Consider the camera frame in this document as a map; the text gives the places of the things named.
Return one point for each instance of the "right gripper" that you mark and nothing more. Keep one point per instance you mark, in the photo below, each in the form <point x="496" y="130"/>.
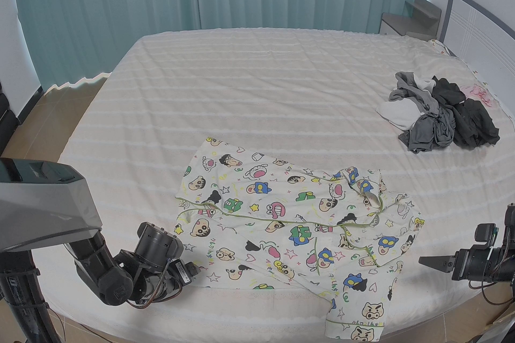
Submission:
<point x="470" y="265"/>

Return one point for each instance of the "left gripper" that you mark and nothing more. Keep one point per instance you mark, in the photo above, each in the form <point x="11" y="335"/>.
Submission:
<point x="187" y="273"/>

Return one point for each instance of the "white printed pyjama top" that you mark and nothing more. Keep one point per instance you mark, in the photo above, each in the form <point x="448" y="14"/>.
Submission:
<point x="281" y="220"/>

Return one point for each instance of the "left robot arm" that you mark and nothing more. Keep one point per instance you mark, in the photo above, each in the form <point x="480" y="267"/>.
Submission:
<point x="40" y="204"/>

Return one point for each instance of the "pile of clothes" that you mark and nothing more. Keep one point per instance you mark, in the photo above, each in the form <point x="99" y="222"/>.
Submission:
<point x="438" y="120"/>

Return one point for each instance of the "pale pink printed garment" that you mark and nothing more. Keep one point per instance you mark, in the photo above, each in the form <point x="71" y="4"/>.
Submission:
<point x="481" y="92"/>

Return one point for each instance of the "bed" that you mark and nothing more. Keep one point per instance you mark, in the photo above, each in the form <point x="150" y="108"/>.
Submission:
<point x="241" y="92"/>

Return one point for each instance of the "black padded chair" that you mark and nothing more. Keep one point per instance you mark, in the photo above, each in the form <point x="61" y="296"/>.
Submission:
<point x="6" y="112"/>

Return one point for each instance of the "grey bedside table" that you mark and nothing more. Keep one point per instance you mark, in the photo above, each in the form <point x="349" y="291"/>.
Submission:
<point x="402" y="22"/>

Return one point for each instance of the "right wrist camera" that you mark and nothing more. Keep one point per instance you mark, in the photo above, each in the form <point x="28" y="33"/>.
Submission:
<point x="485" y="235"/>

